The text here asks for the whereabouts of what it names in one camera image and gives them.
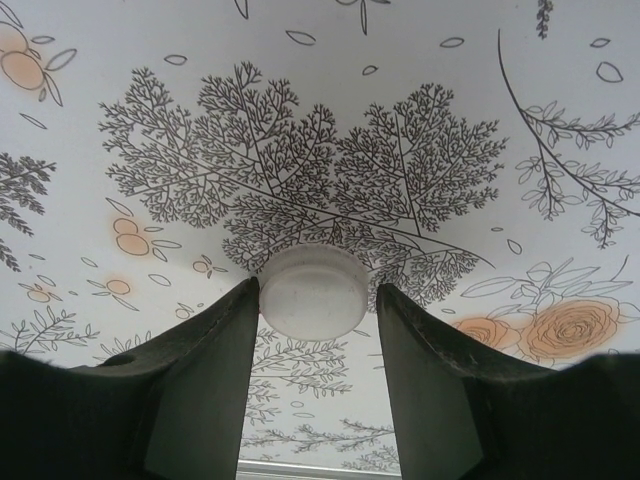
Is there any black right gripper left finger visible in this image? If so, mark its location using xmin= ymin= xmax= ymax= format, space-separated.
xmin=0 ymin=277 xmax=261 ymax=480

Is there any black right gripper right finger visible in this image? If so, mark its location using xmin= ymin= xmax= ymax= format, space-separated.
xmin=377 ymin=282 xmax=640 ymax=480

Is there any white bottle cap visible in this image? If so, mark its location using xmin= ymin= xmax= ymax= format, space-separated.
xmin=258 ymin=244 xmax=370 ymax=342

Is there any floral print table mat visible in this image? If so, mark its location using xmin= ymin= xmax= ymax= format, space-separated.
xmin=0 ymin=0 xmax=640 ymax=466

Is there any aluminium frame rail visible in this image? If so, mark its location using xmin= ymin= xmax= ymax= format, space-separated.
xmin=238 ymin=460 xmax=402 ymax=480

